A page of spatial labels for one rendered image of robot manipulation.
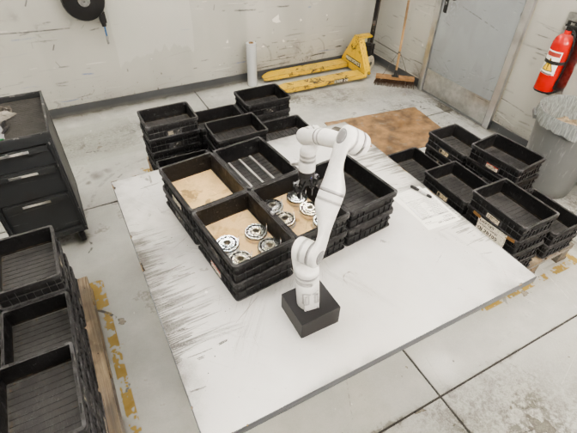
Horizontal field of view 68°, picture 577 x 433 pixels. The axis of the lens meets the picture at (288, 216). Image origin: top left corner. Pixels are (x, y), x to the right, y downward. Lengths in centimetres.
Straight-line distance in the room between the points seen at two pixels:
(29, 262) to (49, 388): 79
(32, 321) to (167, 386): 74
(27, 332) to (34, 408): 50
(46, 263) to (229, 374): 129
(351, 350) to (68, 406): 114
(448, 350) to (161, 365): 162
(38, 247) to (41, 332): 50
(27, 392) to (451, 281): 185
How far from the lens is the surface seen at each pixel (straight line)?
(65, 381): 209
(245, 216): 203
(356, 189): 224
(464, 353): 274
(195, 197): 218
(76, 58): 486
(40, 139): 287
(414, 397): 251
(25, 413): 208
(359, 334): 179
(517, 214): 296
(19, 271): 260
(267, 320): 179
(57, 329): 241
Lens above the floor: 217
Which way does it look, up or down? 41 degrees down
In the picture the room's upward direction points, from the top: 2 degrees clockwise
